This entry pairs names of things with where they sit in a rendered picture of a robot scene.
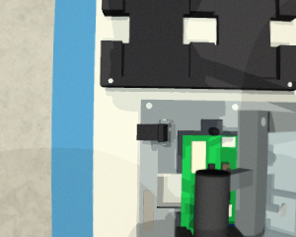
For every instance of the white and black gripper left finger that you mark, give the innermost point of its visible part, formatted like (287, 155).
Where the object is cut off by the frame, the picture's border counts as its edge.
(182, 231)

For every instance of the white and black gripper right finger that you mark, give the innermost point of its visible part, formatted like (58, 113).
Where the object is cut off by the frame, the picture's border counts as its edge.
(234, 232)

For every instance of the green circuit board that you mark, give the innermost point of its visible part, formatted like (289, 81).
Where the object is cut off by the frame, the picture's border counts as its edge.
(205, 152)

